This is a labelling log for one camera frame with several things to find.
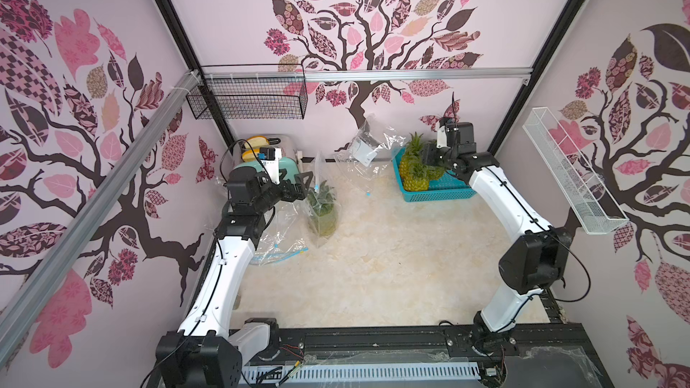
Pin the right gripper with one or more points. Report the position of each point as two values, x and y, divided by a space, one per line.
431 154

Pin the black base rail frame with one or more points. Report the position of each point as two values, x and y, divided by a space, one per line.
535 355

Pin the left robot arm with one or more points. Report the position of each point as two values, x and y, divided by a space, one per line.
204 351

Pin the mint green toaster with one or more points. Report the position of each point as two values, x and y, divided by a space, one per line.
251 157

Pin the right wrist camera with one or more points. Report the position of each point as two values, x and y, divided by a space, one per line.
452 133

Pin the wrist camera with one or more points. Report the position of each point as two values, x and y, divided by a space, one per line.
270 160
452 133

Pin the toast slice rear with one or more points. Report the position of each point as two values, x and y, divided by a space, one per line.
256 142

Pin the aluminium rail wall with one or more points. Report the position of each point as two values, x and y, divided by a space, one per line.
23 309
383 75

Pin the black wire wall basket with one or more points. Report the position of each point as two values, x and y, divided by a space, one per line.
250 92

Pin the white wire wall shelf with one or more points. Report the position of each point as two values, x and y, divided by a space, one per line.
584 188

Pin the zip bag with blue seal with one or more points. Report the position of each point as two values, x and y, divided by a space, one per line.
284 237

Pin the teal plastic basket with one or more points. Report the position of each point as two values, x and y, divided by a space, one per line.
447 188

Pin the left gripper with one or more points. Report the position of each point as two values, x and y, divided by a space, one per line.
300 190

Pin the white slotted cable duct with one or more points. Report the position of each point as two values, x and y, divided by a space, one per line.
279 376

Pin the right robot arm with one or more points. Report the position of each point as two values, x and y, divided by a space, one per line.
539 252

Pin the aluminium rail left wall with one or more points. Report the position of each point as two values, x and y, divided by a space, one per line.
23 309

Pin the aluminium rail back wall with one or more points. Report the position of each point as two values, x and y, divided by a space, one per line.
383 75

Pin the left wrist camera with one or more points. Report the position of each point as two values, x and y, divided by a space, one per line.
270 160

